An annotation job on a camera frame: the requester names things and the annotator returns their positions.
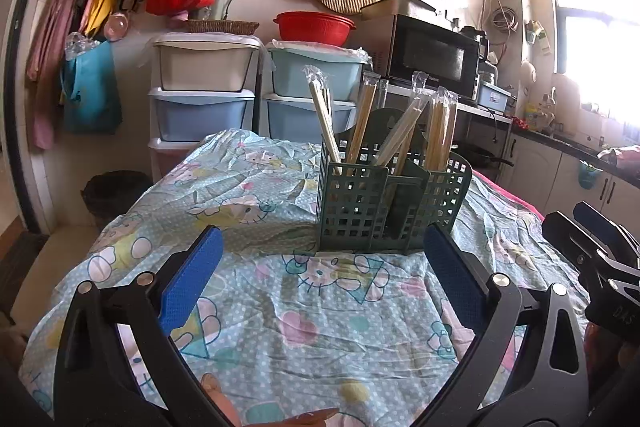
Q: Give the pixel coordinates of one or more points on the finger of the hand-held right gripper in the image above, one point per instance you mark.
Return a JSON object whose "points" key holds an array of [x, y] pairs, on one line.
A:
{"points": [[602, 227], [570, 237]]}

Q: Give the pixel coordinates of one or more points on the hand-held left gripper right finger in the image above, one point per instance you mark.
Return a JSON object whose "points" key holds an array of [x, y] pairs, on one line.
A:
{"points": [[452, 277]]}

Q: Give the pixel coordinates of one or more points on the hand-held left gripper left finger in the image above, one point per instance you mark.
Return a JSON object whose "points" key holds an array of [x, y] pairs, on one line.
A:
{"points": [[192, 279]]}

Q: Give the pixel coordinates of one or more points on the green perforated utensil holder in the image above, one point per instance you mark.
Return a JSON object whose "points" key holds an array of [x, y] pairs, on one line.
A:
{"points": [[350, 207]]}

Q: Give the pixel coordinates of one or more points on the group of bamboo chopsticks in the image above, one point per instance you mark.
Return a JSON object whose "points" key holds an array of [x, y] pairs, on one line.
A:
{"points": [[440, 132]]}

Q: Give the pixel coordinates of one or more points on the person's right hand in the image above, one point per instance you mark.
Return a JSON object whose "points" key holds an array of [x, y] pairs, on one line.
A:
{"points": [[600, 352]]}

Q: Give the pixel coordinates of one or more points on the blue hanging pocket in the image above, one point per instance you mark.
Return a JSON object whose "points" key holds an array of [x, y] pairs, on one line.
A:
{"points": [[589, 174]]}

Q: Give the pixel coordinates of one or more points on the white kitchen cabinets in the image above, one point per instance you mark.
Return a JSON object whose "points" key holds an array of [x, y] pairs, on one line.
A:
{"points": [[540, 172]]}

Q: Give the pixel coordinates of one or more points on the pink fleece blanket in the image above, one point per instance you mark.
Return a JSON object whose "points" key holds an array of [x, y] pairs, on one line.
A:
{"points": [[505, 194]]}

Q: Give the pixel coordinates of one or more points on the light blue cartoon bed sheet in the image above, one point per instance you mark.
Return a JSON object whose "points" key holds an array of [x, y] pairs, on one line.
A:
{"points": [[300, 307]]}

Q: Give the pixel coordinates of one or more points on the dark trash bin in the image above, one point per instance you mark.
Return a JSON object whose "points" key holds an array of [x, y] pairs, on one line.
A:
{"points": [[115, 197]]}

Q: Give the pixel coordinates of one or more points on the black frying pan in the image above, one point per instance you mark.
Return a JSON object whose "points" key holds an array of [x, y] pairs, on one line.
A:
{"points": [[482, 155]]}

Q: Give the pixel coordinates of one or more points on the pink storage bin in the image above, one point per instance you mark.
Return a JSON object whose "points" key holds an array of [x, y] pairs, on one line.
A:
{"points": [[170, 159]]}

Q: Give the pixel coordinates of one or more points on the yellow counter item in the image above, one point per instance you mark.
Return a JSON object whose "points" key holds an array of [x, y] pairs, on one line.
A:
{"points": [[537, 117]]}

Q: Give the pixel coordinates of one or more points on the pale cutting board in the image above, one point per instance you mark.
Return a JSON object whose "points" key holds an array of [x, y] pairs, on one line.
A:
{"points": [[565, 102]]}

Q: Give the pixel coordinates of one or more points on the stainless steel shelf table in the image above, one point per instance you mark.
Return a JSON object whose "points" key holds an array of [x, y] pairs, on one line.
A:
{"points": [[492, 119]]}

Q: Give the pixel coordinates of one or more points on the blue-grey dish box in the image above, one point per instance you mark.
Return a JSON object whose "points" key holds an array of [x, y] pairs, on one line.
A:
{"points": [[492, 98]]}

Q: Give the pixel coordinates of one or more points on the steel electric cooker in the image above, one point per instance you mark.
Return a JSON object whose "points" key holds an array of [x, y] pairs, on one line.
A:
{"points": [[487, 73]]}

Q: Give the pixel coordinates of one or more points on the dark framed window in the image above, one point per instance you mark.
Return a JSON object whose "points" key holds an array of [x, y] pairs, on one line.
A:
{"points": [[595, 32]]}

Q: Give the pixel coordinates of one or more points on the blue tote bag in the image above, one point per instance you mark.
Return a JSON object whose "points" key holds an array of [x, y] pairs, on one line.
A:
{"points": [[92, 92]]}

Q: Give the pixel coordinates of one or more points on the white storage bin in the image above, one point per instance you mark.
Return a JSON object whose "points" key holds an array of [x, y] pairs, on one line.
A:
{"points": [[205, 67]]}

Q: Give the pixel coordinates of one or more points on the dark blender jug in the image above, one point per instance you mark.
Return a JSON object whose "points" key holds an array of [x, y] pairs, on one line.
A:
{"points": [[474, 42]]}

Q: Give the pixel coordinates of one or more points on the black microwave oven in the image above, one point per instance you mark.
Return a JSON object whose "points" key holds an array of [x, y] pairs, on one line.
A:
{"points": [[430, 54]]}

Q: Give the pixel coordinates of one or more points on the brown wicker basket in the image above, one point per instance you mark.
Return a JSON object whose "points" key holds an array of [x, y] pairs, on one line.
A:
{"points": [[222, 27]]}

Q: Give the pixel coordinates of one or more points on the pink round hanging item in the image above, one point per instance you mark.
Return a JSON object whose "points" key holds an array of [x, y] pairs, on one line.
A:
{"points": [[117, 27]]}

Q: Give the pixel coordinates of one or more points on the pink hanging cloth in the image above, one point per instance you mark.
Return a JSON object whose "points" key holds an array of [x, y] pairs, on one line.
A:
{"points": [[47, 57]]}

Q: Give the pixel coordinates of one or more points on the red plastic basin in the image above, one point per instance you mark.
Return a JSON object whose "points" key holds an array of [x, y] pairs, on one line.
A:
{"points": [[315, 29]]}

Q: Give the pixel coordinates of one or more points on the white round wall item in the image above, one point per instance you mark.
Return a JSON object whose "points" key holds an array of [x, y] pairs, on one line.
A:
{"points": [[528, 72]]}

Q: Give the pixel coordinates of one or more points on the green white wall holder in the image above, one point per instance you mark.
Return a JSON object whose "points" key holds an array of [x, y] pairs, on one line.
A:
{"points": [[536, 36]]}

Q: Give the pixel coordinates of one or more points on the dark door frame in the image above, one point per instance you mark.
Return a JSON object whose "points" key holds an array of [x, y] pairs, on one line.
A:
{"points": [[12, 82]]}

